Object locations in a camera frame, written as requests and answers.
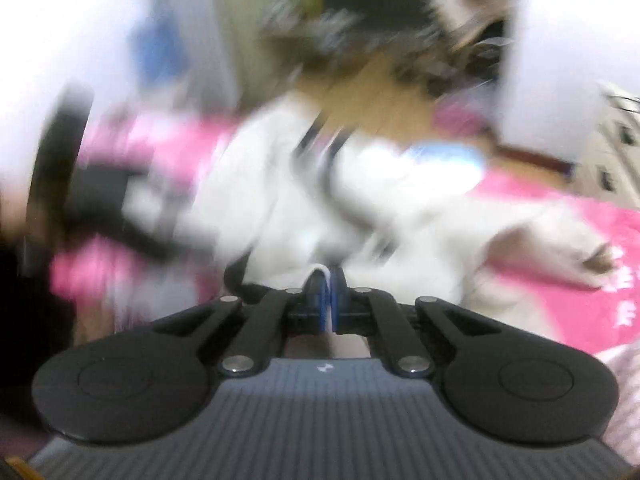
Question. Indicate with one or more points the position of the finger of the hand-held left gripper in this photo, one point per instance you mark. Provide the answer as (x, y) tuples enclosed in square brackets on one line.
[(145, 245)]

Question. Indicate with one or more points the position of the pile of cream coats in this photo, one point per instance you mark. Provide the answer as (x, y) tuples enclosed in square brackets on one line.
[(470, 0)]

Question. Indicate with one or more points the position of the cream nightstand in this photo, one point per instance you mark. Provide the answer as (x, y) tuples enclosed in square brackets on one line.
[(612, 150)]

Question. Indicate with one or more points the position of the blue water jug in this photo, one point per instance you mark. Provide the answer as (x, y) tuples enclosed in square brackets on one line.
[(157, 50)]

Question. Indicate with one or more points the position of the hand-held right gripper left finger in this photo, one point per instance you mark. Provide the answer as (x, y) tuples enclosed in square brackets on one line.
[(322, 302)]

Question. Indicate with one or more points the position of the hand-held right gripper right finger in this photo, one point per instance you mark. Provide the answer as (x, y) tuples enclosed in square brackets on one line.
[(339, 302)]

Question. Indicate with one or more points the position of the pink floral blanket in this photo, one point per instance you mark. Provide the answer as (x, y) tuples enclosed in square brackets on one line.
[(550, 300)]

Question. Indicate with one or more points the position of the cream zip jacket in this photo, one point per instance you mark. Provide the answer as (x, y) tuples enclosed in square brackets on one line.
[(280, 185)]

